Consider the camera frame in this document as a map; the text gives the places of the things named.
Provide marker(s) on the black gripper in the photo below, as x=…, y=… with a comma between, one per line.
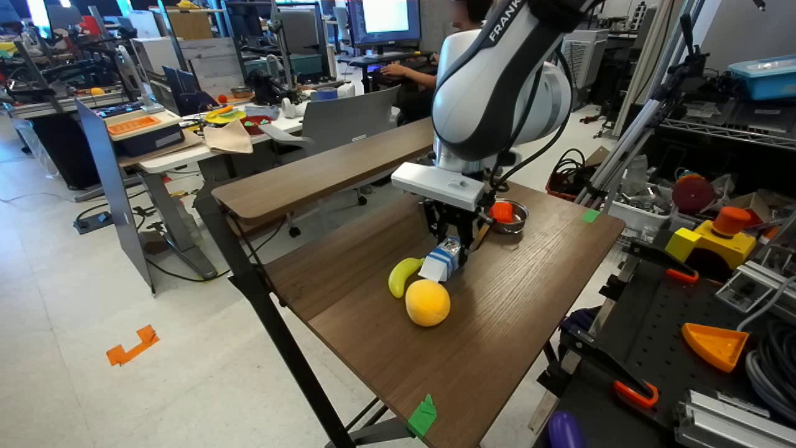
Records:
x=449, y=220

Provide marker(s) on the white blue milk carton box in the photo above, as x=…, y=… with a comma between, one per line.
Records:
x=438, y=267

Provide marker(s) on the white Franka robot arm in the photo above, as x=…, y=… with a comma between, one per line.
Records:
x=488, y=91

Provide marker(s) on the yellow emergency stop box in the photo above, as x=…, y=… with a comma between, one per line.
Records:
x=729, y=244

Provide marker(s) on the box with orange lid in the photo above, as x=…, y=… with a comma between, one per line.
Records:
x=137, y=125

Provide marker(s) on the yellow toy banana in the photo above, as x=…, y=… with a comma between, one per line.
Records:
x=401, y=277

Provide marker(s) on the red toy tomato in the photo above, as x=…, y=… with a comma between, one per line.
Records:
x=504, y=213

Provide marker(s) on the red tomato in bowl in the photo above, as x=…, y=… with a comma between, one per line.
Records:
x=521, y=221

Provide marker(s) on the dark wooden table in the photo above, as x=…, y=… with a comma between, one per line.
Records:
x=498, y=332

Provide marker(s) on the raised wooden shelf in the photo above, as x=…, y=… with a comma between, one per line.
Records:
x=324, y=169

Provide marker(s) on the green tape strip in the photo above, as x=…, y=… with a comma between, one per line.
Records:
x=590, y=216
x=424, y=417

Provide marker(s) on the seated person in black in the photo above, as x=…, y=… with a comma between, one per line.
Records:
x=413, y=99

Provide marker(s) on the grey office chair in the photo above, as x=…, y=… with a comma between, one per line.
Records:
x=350, y=121

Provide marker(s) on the black orange bar clamp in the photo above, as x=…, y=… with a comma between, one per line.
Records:
x=682, y=277
x=580, y=338

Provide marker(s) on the black perforated base board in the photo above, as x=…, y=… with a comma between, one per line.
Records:
x=654, y=332

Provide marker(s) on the computer monitor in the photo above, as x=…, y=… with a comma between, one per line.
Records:
x=386, y=15

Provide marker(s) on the yellow-green cube block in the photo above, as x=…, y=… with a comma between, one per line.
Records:
x=682, y=244

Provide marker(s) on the tan paper sheet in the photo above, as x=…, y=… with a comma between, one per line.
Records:
x=228, y=138

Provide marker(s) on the dark red round disc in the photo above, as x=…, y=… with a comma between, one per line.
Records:
x=692, y=193

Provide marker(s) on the orange wedge block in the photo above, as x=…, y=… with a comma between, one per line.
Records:
x=714, y=345

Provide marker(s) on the white office desk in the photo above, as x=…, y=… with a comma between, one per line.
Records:
x=176, y=157

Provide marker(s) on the black workbench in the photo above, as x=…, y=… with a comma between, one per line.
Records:
x=729, y=140

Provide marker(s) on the orange floor marker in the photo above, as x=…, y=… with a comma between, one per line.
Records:
x=147, y=336

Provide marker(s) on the grey partition panel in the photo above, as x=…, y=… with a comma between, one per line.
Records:
x=112, y=199

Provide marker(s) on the blue plastic bin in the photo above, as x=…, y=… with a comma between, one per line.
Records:
x=763, y=78

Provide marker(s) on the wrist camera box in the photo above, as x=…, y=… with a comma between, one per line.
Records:
x=438, y=184

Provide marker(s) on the grey camera tripod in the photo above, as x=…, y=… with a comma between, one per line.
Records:
x=630, y=145

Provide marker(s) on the white metal bracket mount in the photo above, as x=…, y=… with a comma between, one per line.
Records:
x=743, y=290

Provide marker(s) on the aluminium extrusion rail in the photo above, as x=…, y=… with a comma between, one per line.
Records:
x=729, y=419

